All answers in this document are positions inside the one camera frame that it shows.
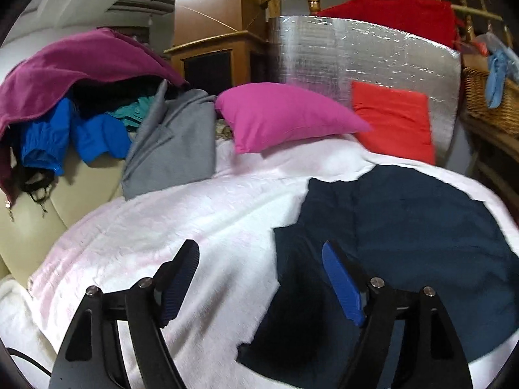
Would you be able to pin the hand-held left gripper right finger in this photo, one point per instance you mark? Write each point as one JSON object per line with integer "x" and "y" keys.
{"x": 344, "y": 287}

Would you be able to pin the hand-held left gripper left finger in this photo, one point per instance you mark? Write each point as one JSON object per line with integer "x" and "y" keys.
{"x": 180, "y": 287}

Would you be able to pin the navy blue padded jacket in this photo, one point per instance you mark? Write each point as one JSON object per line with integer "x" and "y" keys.
{"x": 425, "y": 231}

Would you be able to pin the white fleece blanket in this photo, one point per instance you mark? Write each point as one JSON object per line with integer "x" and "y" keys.
{"x": 162, "y": 219}

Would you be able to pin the grey garment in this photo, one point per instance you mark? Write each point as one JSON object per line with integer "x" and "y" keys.
{"x": 170, "y": 150}

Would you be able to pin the beige sofa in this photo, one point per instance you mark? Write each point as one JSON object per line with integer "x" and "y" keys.
{"x": 40, "y": 231}

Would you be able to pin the red-orange pillow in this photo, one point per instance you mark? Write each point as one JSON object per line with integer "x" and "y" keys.
{"x": 393, "y": 121}

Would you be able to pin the teal garment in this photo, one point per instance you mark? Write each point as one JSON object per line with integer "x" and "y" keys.
{"x": 129, "y": 115}

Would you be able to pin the pink pillow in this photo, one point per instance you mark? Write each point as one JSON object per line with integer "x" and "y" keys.
{"x": 284, "y": 117}

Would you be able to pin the wooden shelf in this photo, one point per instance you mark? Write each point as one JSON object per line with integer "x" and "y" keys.
{"x": 486, "y": 158}

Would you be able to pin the bright blue jacket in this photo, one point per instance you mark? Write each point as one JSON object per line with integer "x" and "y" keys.
{"x": 44, "y": 137}

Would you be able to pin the silver foil insulation mat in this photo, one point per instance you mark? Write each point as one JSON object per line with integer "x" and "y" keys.
{"x": 365, "y": 52}

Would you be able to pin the wicker basket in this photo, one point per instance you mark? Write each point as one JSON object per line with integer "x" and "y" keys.
{"x": 474, "y": 89}

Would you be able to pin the maroon cloth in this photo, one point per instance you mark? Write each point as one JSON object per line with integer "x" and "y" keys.
{"x": 81, "y": 60}

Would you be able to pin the light blue cloth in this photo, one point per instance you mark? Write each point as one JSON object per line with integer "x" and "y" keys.
{"x": 496, "y": 81}

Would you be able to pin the wooden cabinet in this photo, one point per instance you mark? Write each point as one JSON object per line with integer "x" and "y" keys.
{"x": 211, "y": 16}

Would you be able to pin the red cloth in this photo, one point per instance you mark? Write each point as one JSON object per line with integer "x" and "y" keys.
{"x": 405, "y": 14}

